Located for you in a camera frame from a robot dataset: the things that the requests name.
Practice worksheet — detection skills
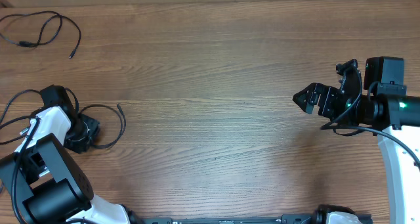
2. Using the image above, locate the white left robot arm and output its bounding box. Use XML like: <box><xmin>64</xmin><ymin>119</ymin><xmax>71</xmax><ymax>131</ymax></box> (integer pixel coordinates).
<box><xmin>1</xmin><ymin>85</ymin><xmax>141</xmax><ymax>223</ymax></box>

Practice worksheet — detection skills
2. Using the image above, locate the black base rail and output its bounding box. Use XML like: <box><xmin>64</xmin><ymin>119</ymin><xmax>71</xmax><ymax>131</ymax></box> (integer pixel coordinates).
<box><xmin>131</xmin><ymin>204</ymin><xmax>373</xmax><ymax>224</ymax></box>

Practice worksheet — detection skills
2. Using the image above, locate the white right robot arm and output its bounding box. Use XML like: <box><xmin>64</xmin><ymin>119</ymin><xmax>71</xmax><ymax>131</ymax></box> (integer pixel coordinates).
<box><xmin>293</xmin><ymin>56</ymin><xmax>419</xmax><ymax>223</ymax></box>

